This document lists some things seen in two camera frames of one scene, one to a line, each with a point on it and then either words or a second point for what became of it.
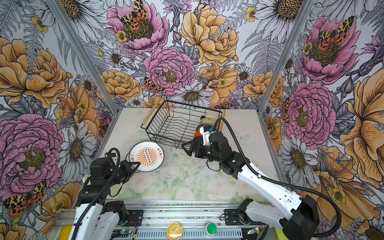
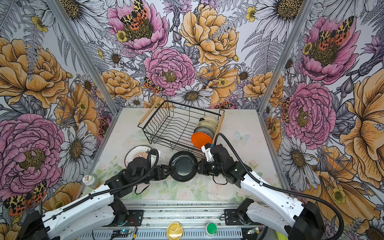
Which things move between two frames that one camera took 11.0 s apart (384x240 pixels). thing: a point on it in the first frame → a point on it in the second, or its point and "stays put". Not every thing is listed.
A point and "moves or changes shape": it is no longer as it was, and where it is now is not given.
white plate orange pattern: [149, 154] moves or changes shape
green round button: [211, 228] stays put
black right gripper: [199, 146] → [202, 164]
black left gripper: [127, 166] → [162, 175]
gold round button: [175, 231] stays put
